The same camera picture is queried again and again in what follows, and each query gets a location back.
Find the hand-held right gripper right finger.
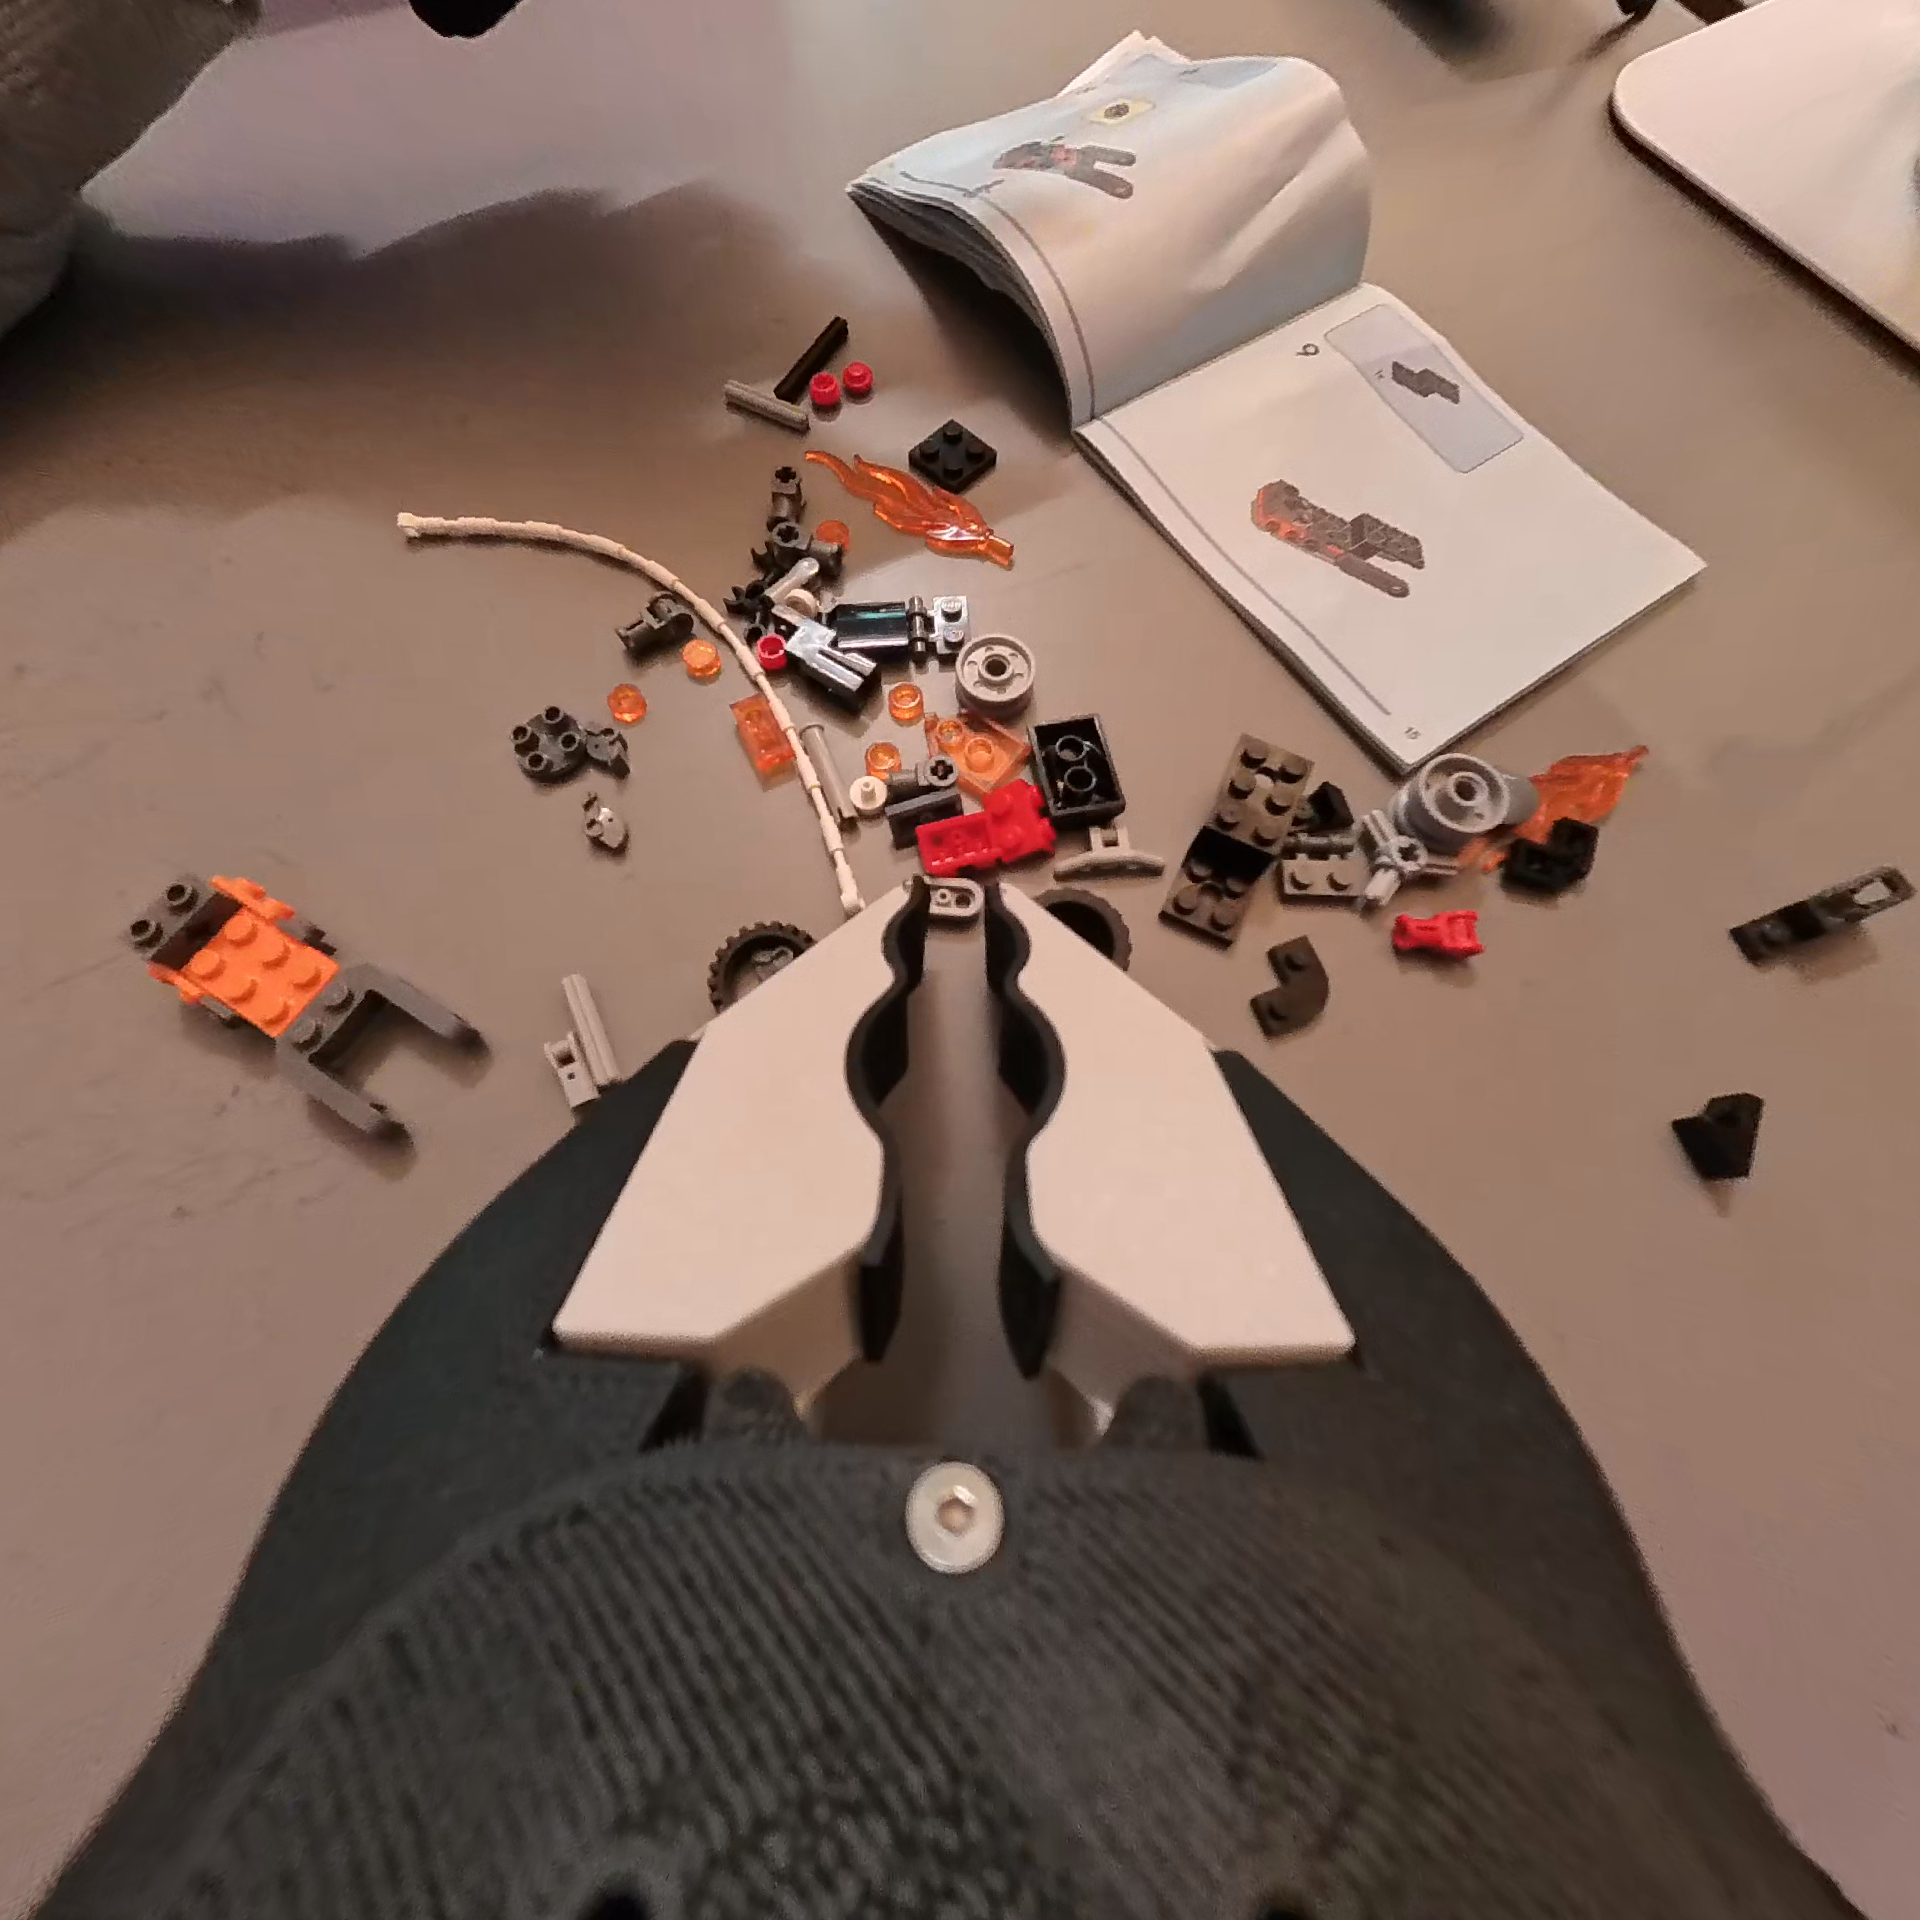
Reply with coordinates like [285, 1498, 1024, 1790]
[984, 880, 1354, 1427]

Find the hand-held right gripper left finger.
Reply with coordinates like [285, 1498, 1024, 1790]
[552, 880, 935, 1427]

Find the orange grey lego assembly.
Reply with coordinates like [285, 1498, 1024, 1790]
[128, 876, 487, 1143]

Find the black knobbly lego tire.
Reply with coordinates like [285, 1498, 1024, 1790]
[708, 918, 821, 1016]

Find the black curved lego piece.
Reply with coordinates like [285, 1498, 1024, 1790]
[1247, 937, 1336, 1041]

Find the black wide lego tire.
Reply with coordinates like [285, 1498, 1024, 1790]
[1032, 889, 1132, 968]

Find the grey black lego technic piece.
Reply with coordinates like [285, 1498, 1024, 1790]
[886, 757, 966, 852]

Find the black hollow lego brick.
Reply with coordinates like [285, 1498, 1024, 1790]
[1032, 716, 1126, 827]

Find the dark grey round lego plate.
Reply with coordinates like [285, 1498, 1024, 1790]
[510, 705, 634, 784]

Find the black small lego slope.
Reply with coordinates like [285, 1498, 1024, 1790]
[1670, 1090, 1771, 1184]

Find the black lego piece teal sticker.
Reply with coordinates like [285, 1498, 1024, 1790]
[770, 599, 926, 708]

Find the orange transparent lego flame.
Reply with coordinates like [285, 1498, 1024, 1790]
[1463, 744, 1648, 876]
[806, 447, 1014, 570]

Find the black long lego technic piece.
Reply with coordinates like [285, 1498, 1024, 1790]
[1726, 867, 1920, 970]

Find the lego instruction booklet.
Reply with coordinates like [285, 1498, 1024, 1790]
[844, 28, 1707, 775]

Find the grey fabric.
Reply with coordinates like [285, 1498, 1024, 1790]
[0, 0, 261, 335]

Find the black lego bracket piece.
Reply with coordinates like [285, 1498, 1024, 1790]
[1498, 818, 1601, 900]

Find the white lego bone chain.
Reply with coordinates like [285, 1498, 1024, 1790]
[398, 510, 869, 918]

